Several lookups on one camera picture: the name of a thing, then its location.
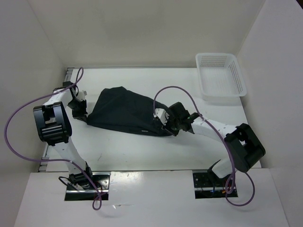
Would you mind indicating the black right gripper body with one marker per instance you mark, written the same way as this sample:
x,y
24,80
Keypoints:
x,y
174,123

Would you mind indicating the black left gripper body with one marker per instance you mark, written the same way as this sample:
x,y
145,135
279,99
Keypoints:
x,y
78,108

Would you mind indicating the dark navy shorts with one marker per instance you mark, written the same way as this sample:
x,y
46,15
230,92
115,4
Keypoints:
x,y
122,110

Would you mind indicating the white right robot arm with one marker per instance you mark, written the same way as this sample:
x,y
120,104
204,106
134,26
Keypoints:
x,y
243,146

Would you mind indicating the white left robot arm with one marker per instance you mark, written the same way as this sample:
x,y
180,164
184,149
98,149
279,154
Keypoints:
x,y
54,128

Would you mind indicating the white plastic basket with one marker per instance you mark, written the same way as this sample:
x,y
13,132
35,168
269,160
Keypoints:
x,y
220,78

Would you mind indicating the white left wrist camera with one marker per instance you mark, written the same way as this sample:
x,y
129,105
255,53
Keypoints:
x,y
81,96

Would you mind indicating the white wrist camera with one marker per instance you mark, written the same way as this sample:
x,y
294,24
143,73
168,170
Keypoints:
x,y
81,96
161,115

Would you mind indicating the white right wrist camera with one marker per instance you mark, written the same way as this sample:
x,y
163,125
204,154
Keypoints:
x,y
161,115

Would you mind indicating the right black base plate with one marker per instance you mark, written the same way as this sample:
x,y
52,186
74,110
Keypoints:
x,y
207,187

